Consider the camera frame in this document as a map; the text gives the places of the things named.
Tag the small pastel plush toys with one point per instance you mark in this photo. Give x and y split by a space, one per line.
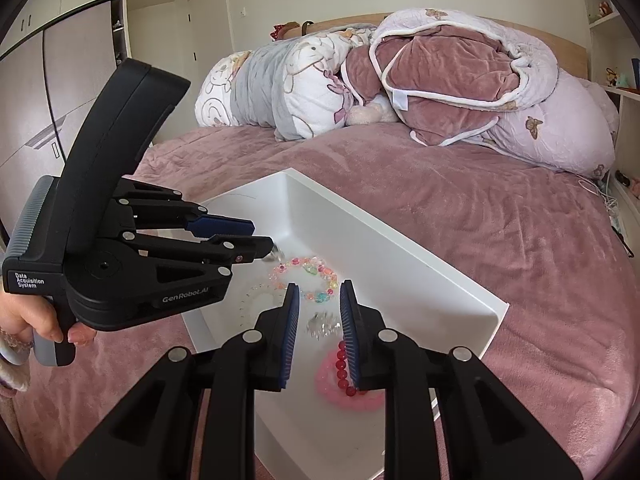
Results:
617 79

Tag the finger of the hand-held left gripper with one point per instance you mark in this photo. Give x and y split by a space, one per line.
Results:
225 226
240 250

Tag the pale pink plush toy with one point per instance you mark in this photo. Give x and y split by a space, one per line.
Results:
365 115

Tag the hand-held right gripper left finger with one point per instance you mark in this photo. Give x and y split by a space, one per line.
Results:
291 330

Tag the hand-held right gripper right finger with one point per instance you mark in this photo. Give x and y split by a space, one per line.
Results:
350 330

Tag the cream door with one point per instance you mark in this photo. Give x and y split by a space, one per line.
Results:
205 60

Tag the brown plush toy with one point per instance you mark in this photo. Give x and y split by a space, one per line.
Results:
605 8

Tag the lilac butterfly pillow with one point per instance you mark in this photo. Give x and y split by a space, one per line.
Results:
565 125

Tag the mauve velvet quilt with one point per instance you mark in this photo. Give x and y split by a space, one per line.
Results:
450 75

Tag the white rectangular storage box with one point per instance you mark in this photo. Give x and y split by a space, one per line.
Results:
400 280

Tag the person's left hand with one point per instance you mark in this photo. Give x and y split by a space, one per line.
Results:
25 315

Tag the pink plush bedspread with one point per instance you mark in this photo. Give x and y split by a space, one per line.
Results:
500 235

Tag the red bow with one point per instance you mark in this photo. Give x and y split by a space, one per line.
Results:
277 32

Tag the white wall shelf unit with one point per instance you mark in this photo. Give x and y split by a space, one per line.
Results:
625 110

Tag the grey white bear pillow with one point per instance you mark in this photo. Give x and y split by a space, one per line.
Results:
310 75

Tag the brown wardrobe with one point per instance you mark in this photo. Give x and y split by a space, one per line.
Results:
75 60

